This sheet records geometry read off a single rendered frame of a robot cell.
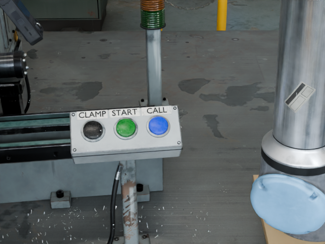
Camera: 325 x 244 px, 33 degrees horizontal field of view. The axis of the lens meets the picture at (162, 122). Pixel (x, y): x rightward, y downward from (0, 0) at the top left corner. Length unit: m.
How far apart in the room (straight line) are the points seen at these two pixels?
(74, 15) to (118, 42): 2.46
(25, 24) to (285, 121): 0.47
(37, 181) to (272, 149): 0.51
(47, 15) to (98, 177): 3.34
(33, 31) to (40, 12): 3.42
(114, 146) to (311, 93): 0.30
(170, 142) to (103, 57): 0.98
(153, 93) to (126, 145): 0.60
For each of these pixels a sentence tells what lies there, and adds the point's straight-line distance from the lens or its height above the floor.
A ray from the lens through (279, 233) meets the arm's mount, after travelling 1.04.
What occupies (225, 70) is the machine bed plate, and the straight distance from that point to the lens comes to 1.68.
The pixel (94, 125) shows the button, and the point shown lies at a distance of 0.83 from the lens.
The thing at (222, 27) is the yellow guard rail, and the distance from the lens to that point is 3.46.
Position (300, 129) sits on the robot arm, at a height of 1.10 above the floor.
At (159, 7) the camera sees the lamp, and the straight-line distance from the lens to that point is 1.33.
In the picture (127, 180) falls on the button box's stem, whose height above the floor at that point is 0.96.
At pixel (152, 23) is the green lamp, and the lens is 1.34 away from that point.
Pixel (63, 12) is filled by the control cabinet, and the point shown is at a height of 0.16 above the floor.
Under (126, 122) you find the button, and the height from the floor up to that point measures 1.08.
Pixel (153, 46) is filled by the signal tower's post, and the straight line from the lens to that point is 1.37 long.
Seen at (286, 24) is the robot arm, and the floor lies 1.25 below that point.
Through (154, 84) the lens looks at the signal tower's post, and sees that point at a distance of 1.41.
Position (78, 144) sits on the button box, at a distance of 0.83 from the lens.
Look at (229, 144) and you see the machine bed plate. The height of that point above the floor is 0.80.
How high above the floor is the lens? 1.48
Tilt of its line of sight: 29 degrees down
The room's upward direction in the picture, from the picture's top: 1 degrees counter-clockwise
